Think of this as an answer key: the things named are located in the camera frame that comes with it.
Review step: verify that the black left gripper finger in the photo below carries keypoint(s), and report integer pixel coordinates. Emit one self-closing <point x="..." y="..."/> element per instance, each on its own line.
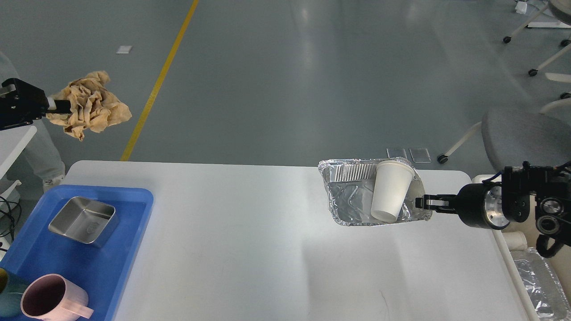
<point x="22" y="103"/>

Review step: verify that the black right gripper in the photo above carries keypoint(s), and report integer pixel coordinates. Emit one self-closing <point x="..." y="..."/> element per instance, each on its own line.
<point x="477" y="205"/>

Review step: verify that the white paper cup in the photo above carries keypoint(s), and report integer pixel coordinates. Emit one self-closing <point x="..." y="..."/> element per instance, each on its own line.
<point x="392" y="182"/>

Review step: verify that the brown paper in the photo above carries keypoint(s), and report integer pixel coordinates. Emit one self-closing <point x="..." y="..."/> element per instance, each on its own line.
<point x="92" y="106"/>

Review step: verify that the aluminium foil tray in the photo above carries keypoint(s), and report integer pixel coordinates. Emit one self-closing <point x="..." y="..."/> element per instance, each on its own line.
<point x="349" y="184"/>

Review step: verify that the stainless steel rectangular tray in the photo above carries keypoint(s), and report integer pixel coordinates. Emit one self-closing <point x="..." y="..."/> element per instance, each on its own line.
<point x="86" y="221"/>

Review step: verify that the pink plastic mug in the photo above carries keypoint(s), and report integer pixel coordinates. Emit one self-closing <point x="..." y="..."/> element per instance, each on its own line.
<point x="55" y="298"/>

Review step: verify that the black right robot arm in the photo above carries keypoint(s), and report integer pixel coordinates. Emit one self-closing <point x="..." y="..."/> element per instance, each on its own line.
<point x="505" y="198"/>

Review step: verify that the paper cup in bin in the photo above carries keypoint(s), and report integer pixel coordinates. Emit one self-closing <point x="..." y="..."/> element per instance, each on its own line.
<point x="515" y="241"/>

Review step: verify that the cream plastic bin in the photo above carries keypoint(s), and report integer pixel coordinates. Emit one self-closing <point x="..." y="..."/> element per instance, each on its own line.
<point x="520" y="290"/>

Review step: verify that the blue plastic tray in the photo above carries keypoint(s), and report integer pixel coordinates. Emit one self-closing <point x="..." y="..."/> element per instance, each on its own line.
<point x="101" y="271"/>

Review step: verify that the foil tray in bin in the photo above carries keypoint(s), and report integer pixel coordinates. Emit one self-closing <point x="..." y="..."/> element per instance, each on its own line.
<point x="542" y="286"/>

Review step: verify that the teal ceramic cup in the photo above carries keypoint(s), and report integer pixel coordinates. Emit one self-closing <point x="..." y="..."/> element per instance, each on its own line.
<point x="12" y="288"/>

